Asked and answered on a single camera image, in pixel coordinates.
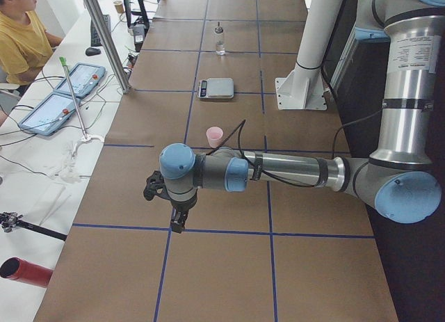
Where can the pink plastic cup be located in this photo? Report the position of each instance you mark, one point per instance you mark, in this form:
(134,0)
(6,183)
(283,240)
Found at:
(214,136)

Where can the black power adapter box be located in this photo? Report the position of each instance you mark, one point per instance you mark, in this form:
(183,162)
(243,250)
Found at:
(139,32)

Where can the person in yellow shirt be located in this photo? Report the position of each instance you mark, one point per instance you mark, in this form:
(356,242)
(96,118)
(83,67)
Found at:
(26,44)

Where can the aluminium frame post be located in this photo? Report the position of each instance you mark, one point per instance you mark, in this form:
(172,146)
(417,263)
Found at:
(95,12)

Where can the white pillar with base plate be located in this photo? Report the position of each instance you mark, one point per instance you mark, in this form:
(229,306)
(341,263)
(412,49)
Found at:
(303,88)

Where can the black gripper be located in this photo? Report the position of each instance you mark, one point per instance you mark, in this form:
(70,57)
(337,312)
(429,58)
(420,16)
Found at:
(181,206)

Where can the black keyboard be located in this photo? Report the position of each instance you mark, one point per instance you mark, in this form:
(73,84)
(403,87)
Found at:
(95,40)

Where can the metal rod green tip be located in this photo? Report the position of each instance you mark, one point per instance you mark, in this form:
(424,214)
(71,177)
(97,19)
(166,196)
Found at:
(73,96)

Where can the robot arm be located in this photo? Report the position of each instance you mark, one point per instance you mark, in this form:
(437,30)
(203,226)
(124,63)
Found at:
(395,179)

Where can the white plastic clamp parts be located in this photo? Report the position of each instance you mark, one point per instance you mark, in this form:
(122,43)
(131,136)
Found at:
(66,171)

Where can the near blue teach pendant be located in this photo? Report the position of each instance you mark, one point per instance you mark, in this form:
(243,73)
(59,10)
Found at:
(49,115)

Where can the glass sauce bottle steel spout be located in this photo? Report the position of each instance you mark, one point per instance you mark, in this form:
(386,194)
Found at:
(219,36)

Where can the far blue teach pendant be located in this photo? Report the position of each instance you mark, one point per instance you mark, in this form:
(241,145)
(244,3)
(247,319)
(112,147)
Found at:
(84,77)

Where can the red cylinder tube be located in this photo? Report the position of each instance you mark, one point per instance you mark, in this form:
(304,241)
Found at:
(20,270)

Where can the black tripod rod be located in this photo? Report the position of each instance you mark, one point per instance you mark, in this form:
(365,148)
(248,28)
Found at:
(11,221)

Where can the black computer mouse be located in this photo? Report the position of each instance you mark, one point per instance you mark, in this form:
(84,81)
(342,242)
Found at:
(92,51)

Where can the silver digital kitchen scale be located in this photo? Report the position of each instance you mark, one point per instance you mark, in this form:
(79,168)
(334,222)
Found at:
(216,88)

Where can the blue teach pendant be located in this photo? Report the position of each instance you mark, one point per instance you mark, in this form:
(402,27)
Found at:
(49,115)
(84,77)

